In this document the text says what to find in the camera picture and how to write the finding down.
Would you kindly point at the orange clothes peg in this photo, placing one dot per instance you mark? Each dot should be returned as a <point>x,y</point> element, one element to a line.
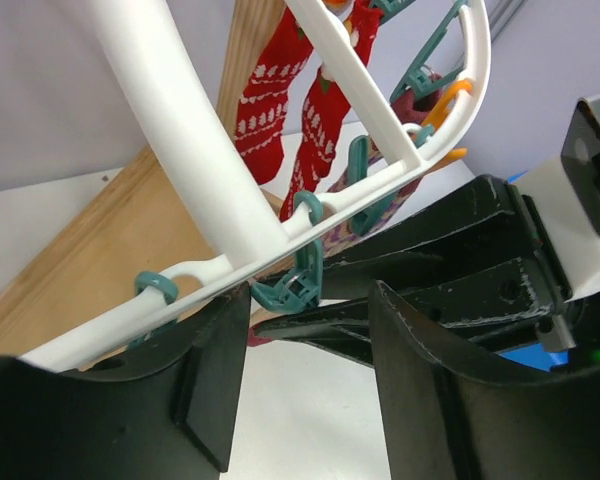
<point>438,115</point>

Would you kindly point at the blue plastic bin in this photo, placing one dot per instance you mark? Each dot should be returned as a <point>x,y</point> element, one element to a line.
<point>535,357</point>

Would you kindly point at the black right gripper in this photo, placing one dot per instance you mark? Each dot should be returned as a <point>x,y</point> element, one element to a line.
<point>517,293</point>

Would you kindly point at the red christmas sock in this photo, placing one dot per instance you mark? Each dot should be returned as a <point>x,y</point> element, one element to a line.
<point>325,108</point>
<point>263,104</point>

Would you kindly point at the white round clip hanger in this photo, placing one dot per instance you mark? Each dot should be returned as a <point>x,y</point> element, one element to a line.
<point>148,58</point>

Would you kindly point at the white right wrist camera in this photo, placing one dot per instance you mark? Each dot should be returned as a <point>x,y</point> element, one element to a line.
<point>566,193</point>

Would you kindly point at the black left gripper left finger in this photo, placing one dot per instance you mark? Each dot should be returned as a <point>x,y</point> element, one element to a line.
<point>163,410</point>

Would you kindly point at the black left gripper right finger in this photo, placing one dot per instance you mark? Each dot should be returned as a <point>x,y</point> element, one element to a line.
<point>507,421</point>

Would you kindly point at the striped maroon sock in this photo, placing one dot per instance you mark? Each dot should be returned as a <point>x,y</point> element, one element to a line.
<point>410,110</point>
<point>380,215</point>

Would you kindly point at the wooden hanger stand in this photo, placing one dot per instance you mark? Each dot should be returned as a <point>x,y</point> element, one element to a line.
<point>84,204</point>

